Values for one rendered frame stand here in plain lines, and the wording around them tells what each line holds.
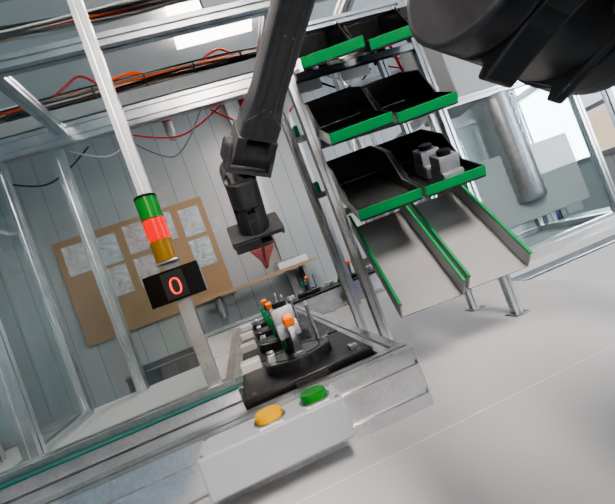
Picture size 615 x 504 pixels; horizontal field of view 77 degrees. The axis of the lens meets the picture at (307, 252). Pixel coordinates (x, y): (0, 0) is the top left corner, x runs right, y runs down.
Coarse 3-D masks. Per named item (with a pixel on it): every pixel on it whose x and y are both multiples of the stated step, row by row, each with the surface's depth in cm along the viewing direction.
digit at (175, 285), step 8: (168, 272) 84; (176, 272) 84; (168, 280) 84; (176, 280) 84; (184, 280) 84; (168, 288) 84; (176, 288) 84; (184, 288) 84; (168, 296) 84; (176, 296) 84
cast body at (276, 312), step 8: (272, 304) 78; (280, 304) 77; (288, 304) 77; (272, 312) 76; (280, 312) 76; (288, 312) 77; (272, 320) 80; (280, 320) 76; (296, 320) 76; (280, 328) 75; (296, 328) 75; (280, 336) 75; (288, 336) 75
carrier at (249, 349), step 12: (300, 324) 107; (324, 324) 107; (264, 336) 101; (276, 336) 104; (300, 336) 98; (312, 336) 97; (240, 348) 109; (252, 348) 109; (264, 348) 98; (276, 348) 96; (264, 360) 90
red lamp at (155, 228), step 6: (162, 216) 86; (144, 222) 85; (150, 222) 84; (156, 222) 85; (162, 222) 86; (144, 228) 85; (150, 228) 84; (156, 228) 85; (162, 228) 85; (168, 228) 87; (150, 234) 85; (156, 234) 84; (162, 234) 85; (168, 234) 86; (150, 240) 85
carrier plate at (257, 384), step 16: (336, 336) 87; (336, 352) 73; (352, 352) 69; (368, 352) 68; (304, 368) 71; (320, 368) 67; (336, 368) 67; (256, 384) 72; (272, 384) 68; (288, 384) 66; (256, 400) 65
